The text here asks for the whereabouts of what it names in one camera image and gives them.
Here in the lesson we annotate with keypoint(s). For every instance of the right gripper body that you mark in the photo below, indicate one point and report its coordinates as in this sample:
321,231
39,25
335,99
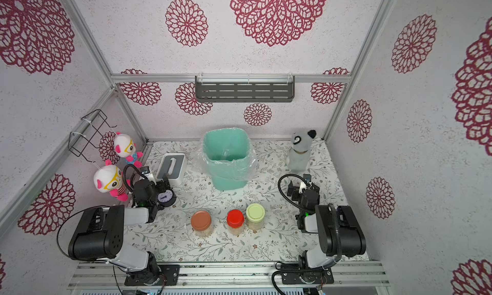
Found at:
303,185

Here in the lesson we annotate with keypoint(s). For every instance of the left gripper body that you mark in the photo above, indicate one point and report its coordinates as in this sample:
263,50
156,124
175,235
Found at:
159,187

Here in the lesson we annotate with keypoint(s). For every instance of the brown jar lid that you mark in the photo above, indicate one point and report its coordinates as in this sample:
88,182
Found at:
201,221

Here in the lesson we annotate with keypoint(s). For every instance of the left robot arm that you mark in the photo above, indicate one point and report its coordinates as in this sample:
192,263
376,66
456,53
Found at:
99,235

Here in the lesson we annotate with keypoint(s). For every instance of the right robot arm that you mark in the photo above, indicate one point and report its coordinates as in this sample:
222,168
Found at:
337,228

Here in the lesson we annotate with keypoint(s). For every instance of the small black alarm clock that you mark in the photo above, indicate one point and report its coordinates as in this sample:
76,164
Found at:
167,198

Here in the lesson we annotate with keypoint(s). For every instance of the grey plush dog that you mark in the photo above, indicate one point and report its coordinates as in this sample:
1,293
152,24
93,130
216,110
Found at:
300,150

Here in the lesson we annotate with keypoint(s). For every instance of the lower pink white plush doll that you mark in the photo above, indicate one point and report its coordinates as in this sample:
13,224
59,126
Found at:
109,179

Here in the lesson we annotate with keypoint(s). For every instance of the pink white plush doll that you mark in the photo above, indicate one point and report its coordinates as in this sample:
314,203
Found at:
126,148
109,179

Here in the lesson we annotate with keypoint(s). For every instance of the upper pink white plush doll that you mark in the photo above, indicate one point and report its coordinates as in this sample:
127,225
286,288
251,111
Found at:
126,148

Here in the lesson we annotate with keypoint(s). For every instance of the green lidded peanut jar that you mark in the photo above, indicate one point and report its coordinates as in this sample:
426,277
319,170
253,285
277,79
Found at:
255,214

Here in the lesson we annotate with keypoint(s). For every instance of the red lidded peanut jar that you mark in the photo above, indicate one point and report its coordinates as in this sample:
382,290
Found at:
235,222

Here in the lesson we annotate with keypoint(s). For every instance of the green trash bin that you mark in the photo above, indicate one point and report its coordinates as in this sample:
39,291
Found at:
227,185

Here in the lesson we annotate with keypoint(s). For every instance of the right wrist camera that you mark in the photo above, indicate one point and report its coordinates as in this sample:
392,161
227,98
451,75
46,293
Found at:
306,182

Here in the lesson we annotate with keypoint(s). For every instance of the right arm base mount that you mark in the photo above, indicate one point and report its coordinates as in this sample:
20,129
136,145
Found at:
303,274

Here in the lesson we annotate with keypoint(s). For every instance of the black wire basket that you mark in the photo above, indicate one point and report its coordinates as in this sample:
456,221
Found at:
95,140

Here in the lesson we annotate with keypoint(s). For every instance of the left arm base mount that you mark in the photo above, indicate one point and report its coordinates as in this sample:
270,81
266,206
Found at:
159,275

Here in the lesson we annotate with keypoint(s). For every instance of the aluminium rail frame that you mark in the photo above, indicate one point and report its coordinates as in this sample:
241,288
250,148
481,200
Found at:
354,277

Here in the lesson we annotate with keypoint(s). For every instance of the grey wall shelf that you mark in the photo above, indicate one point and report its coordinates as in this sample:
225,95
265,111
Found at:
245,89

